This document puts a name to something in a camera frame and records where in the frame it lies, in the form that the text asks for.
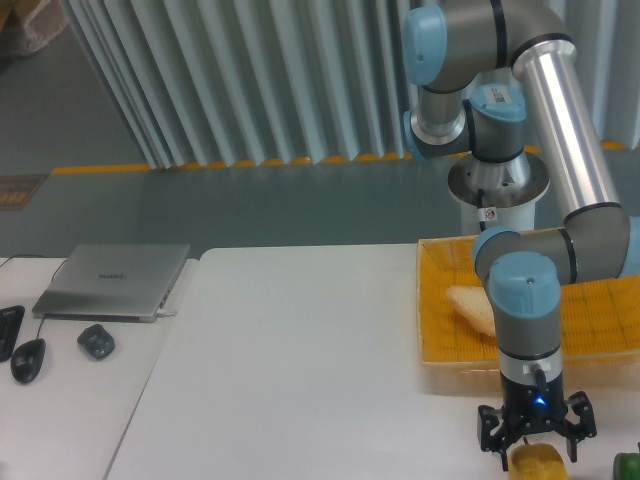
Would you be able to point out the black computer mouse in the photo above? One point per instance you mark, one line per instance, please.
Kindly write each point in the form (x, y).
(27, 360)

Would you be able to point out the cardboard box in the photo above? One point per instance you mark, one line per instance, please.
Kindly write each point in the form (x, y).
(29, 26)

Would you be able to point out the silver laptop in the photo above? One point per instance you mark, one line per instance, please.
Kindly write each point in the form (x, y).
(118, 282)

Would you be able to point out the yellow bell pepper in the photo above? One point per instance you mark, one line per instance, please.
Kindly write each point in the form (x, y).
(536, 461)

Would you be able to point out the yellow woven basket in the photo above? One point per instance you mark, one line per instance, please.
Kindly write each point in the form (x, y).
(599, 320)

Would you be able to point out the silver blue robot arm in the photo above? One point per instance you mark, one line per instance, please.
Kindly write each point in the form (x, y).
(483, 68)

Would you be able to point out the dark grey small case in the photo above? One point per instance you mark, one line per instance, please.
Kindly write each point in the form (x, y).
(97, 342)

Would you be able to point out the green bell pepper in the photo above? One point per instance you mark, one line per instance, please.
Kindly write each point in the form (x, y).
(626, 466)

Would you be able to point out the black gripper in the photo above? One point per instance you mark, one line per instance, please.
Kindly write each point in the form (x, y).
(534, 407)

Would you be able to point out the white bread slice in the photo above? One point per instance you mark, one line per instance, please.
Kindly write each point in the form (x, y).
(473, 304)

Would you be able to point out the black keyboard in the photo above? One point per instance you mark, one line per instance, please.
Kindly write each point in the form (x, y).
(10, 324)

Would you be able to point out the grey folding partition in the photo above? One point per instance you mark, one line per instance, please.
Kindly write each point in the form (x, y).
(226, 82)

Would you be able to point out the white laptop plug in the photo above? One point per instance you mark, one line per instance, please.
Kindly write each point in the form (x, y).
(162, 313)

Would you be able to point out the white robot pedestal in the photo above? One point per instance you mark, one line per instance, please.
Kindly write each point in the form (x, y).
(519, 217)

